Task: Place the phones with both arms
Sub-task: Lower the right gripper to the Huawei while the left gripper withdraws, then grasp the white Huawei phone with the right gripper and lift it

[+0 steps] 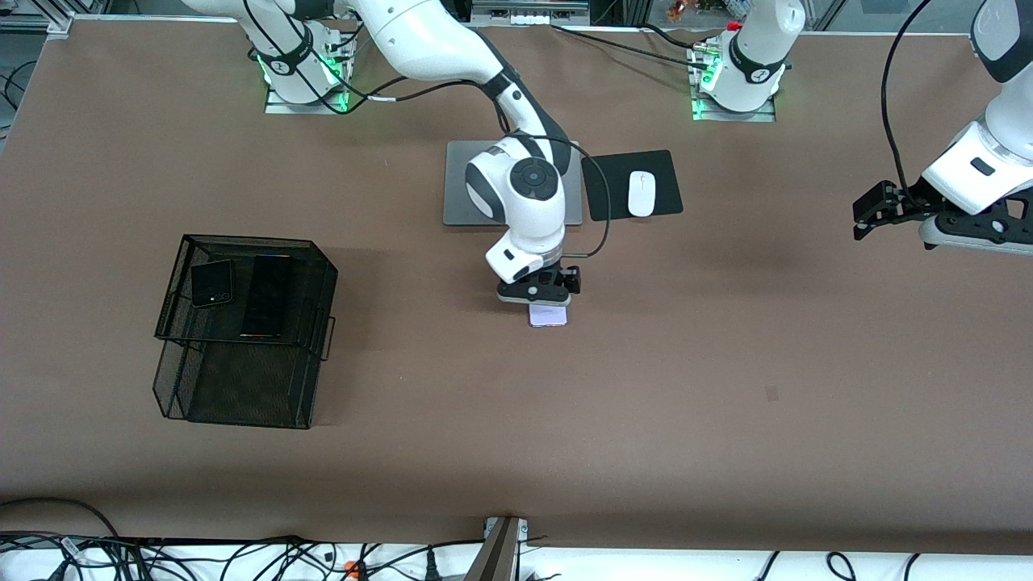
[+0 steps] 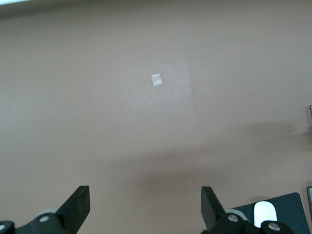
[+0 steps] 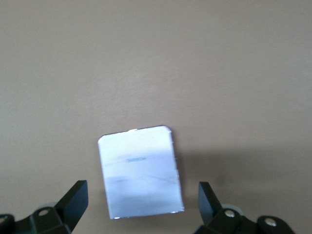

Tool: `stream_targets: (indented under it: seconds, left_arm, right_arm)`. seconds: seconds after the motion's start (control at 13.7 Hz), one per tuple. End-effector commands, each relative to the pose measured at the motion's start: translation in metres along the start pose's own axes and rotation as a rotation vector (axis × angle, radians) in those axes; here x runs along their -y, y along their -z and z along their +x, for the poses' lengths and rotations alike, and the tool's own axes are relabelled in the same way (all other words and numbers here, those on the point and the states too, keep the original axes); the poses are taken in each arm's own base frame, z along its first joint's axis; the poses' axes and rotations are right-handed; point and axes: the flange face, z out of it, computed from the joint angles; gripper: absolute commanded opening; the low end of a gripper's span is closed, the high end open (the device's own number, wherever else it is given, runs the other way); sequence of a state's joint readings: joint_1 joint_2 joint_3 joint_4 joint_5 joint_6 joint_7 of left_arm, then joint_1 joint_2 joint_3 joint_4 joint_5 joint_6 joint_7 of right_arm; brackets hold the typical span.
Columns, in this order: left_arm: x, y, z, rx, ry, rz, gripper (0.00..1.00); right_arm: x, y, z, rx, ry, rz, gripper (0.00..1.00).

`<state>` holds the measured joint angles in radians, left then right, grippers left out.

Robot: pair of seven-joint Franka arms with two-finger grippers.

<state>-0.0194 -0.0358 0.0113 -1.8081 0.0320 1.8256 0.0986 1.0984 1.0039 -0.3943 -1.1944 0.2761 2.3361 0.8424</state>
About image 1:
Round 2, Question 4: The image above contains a black slab smartphone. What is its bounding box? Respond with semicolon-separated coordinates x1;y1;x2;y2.
240;255;295;340

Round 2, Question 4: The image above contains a black flip phone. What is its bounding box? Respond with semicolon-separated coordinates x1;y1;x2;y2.
190;260;235;308

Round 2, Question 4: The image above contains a silver closed laptop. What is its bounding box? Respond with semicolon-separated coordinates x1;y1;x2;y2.
442;140;583;227

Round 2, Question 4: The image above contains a white computer mouse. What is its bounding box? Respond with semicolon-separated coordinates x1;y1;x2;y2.
628;170;656;218

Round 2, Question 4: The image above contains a black mouse pad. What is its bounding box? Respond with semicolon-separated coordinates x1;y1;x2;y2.
581;149;684;222

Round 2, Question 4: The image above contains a white power strip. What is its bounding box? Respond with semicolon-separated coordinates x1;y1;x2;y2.
470;0;590;27

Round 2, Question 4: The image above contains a black two-tier mesh tray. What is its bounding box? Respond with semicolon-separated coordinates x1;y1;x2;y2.
153;234;338;430

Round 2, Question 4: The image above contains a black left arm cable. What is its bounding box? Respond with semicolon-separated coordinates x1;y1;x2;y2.
880;0;937;203

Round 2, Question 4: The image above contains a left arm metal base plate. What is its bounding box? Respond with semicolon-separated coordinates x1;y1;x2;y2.
692;89;777;123

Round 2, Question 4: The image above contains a black cable on table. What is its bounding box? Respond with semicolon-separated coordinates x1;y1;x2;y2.
551;24;711;69

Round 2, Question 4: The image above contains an aluminium camera post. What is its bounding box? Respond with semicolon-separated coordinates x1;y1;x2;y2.
464;516;529;581

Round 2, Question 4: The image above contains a black cable with plug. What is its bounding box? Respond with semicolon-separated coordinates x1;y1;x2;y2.
363;539;485;581

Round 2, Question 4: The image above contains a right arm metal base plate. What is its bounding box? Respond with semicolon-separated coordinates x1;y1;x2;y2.
265;81;349;115

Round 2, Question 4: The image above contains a black arched cable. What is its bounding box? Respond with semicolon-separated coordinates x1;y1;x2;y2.
0;497;122;540

